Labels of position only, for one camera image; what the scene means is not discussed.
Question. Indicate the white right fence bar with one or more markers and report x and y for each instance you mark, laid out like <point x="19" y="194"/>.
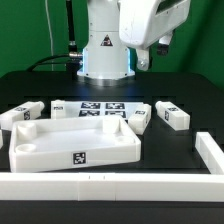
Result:
<point x="210" y="152"/>

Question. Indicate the white desk top tray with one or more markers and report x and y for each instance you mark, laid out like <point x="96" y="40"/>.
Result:
<point x="58" y="144"/>

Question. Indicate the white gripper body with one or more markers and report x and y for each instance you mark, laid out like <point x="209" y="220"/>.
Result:
<point x="141" y="24"/>

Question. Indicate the white fence bar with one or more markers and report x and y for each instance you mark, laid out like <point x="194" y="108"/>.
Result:
<point x="112" y="187"/>
<point x="210" y="152"/>

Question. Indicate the white front fence bar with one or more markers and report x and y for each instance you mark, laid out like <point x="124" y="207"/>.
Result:
<point x="112" y="187"/>

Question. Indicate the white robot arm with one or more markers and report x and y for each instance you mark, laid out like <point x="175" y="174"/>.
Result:
<point x="118" y="26"/>

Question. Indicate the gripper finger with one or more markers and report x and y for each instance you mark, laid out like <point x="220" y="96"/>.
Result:
<point x="143" y="59"/>
<point x="163" y="44"/>

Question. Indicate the white fiducial marker sheet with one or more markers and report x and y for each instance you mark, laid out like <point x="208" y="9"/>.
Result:
<point x="92" y="108"/>

